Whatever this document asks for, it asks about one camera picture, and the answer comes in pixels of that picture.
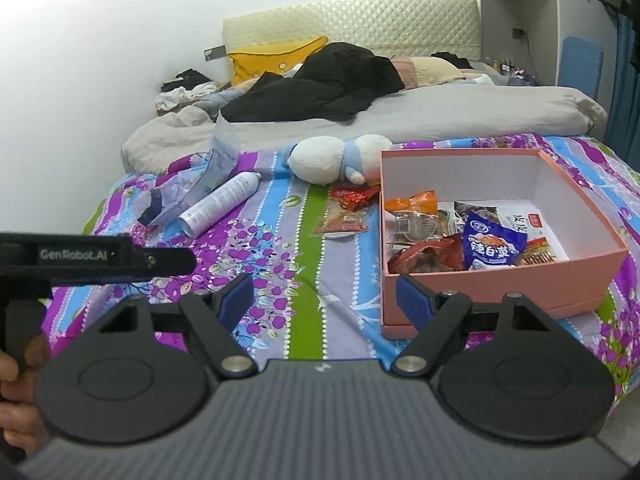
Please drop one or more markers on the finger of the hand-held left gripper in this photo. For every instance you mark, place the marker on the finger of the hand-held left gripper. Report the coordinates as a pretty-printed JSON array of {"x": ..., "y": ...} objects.
[{"x": 165, "y": 262}]

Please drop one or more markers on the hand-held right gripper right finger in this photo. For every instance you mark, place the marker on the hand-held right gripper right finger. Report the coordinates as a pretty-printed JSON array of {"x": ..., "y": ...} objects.
[{"x": 412, "y": 302}]

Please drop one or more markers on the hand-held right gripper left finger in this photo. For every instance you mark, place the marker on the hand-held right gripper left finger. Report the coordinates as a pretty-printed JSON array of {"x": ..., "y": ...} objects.
[{"x": 237, "y": 302}]

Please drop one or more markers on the brown orange snack packet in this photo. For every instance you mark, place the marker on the brown orange snack packet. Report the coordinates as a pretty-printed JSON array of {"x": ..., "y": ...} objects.
[{"x": 425, "y": 257}]

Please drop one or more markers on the pink cardboard box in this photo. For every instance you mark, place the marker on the pink cardboard box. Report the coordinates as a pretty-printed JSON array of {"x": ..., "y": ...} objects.
[{"x": 500, "y": 300}]

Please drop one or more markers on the blue and white snack packet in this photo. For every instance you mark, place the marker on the blue and white snack packet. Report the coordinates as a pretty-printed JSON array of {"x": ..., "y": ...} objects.
[{"x": 492, "y": 245}]

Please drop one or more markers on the orange and clear snack packet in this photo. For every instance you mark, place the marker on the orange and clear snack packet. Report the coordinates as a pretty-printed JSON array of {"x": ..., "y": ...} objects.
[{"x": 410, "y": 202}]

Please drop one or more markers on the red gold snack packet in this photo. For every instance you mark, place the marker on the red gold snack packet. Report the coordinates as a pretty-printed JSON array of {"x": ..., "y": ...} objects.
[{"x": 342, "y": 222}]

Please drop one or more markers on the shiny red snack packet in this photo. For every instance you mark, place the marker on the shiny red snack packet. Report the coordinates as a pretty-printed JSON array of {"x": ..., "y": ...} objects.
[{"x": 352, "y": 197}]

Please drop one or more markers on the white label snack packet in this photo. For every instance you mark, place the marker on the white label snack packet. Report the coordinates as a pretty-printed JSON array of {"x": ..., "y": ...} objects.
[{"x": 520, "y": 222}]

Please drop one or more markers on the red striped snack packet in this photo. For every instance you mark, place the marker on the red striped snack packet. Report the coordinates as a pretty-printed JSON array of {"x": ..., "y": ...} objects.
[{"x": 537, "y": 252}]

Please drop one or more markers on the person's left hand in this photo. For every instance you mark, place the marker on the person's left hand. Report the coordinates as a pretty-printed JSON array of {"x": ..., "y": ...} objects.
[{"x": 15, "y": 415}]

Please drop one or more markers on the white spray can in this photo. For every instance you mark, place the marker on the white spray can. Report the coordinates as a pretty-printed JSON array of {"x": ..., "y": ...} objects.
[{"x": 220, "y": 202}]

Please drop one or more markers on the purple floral printed bed sheet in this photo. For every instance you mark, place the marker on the purple floral printed bed sheet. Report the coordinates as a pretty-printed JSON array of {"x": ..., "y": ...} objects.
[{"x": 310, "y": 260}]

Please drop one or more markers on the clear printed plastic bag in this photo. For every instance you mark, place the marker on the clear printed plastic bag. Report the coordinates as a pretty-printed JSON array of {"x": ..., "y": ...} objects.
[{"x": 220, "y": 160}]

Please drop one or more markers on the white and blue plush toy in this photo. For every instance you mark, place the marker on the white and blue plush toy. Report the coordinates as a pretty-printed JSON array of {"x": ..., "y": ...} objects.
[{"x": 320, "y": 160}]

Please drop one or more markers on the white clothes pile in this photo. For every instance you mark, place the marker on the white clothes pile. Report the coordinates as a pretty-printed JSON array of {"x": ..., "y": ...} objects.
[{"x": 175, "y": 97}]

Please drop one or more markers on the light blue cloth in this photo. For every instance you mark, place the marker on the light blue cloth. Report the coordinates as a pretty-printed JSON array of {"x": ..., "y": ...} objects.
[{"x": 215, "y": 101}]

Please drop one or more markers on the black clothes pile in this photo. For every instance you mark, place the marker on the black clothes pile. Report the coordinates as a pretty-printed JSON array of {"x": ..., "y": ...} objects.
[{"x": 192, "y": 77}]

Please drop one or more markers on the grey duvet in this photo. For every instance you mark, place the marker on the grey duvet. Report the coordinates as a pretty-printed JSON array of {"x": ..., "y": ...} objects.
[{"x": 450, "y": 110}]

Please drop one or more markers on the yellow pillow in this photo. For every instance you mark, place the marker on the yellow pillow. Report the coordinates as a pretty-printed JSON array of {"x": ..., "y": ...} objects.
[{"x": 260, "y": 60}]

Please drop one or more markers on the black jacket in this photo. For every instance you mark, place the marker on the black jacket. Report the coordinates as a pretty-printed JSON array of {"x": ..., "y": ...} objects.
[{"x": 310, "y": 90}]

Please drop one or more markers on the beige pillow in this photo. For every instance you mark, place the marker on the beige pillow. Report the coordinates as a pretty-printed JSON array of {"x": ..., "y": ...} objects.
[{"x": 430, "y": 70}]

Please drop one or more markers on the small black cloth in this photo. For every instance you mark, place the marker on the small black cloth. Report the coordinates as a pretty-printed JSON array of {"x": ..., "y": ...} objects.
[{"x": 450, "y": 59}]

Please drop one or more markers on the purple patterned cloth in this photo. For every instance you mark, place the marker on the purple patterned cloth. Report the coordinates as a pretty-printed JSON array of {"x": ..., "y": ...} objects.
[{"x": 522, "y": 80}]

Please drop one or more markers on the row of small bottles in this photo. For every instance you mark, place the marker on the row of small bottles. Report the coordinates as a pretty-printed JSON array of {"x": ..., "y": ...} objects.
[{"x": 506, "y": 65}]

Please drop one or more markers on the cream padded headboard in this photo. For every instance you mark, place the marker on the cream padded headboard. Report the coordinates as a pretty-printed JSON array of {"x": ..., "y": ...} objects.
[{"x": 400, "y": 25}]

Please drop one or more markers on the blue padded board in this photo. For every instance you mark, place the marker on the blue padded board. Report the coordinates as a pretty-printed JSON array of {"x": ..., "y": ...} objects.
[{"x": 580, "y": 65}]

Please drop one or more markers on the blue curtain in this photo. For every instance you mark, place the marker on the blue curtain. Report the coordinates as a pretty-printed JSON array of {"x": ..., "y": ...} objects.
[{"x": 625, "y": 85}]

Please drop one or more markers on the grey wall switch plate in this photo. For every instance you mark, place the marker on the grey wall switch plate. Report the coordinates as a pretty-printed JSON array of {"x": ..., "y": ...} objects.
[{"x": 215, "y": 53}]

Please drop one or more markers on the black wall socket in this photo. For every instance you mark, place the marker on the black wall socket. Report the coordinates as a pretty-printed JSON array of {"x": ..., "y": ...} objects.
[{"x": 517, "y": 33}]

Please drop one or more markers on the white wall cabinet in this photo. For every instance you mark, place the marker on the white wall cabinet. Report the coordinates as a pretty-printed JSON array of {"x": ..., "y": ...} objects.
[{"x": 520, "y": 10}]

